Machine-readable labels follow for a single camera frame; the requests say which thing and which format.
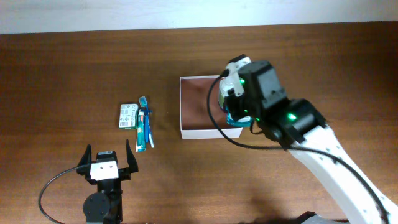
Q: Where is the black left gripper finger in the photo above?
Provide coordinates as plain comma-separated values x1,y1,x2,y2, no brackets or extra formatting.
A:
126,139,139,173
77,144,91,167

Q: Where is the blue mouthwash bottle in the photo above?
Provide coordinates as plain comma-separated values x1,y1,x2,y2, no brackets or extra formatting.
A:
226,106,253,128

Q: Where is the green white toothpaste tube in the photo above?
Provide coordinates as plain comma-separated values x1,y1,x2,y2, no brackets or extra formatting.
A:
136,109,146,152

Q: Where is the green white soap box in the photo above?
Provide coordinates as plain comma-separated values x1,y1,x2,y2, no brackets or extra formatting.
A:
119,103,139,129

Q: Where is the clear green-label sanitizer bottle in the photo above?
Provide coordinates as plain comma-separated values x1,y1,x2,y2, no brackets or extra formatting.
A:
218,76,237,113

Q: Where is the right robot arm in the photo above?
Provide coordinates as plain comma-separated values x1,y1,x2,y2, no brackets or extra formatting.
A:
220,57,397,223

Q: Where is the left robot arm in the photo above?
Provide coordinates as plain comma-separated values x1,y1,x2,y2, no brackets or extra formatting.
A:
76,141,139,223

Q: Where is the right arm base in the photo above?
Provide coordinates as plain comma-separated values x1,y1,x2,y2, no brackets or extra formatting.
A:
294,211,349,224

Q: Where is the pink open cardboard box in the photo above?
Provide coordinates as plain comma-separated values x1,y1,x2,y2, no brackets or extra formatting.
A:
180,75,243,140

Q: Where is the blue disposable razor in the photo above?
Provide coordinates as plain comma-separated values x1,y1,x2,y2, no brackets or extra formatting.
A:
141,106,154,147

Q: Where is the blue toothbrush with cap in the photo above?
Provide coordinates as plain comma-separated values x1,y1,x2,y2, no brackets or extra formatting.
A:
138,96,155,149

